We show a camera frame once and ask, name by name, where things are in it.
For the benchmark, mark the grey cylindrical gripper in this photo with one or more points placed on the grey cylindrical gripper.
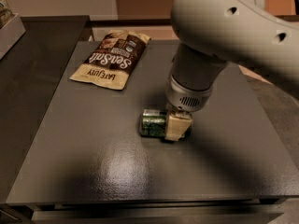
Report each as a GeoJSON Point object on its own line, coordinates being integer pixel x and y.
{"type": "Point", "coordinates": [183, 98]}

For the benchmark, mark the green soda can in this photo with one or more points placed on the green soda can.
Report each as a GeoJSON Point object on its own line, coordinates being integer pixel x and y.
{"type": "Point", "coordinates": [153, 123]}

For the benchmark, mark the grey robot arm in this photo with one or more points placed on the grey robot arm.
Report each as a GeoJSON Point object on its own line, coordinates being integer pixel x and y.
{"type": "Point", "coordinates": [213, 33]}

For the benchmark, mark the brown sea salt chip bag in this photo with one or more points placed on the brown sea salt chip bag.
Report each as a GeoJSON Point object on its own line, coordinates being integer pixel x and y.
{"type": "Point", "coordinates": [113, 61]}

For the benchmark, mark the dark side table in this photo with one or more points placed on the dark side table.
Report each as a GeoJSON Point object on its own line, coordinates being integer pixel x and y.
{"type": "Point", "coordinates": [29, 75]}

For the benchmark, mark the white box at left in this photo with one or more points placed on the white box at left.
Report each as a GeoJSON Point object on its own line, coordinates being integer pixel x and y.
{"type": "Point", "coordinates": [10, 33]}

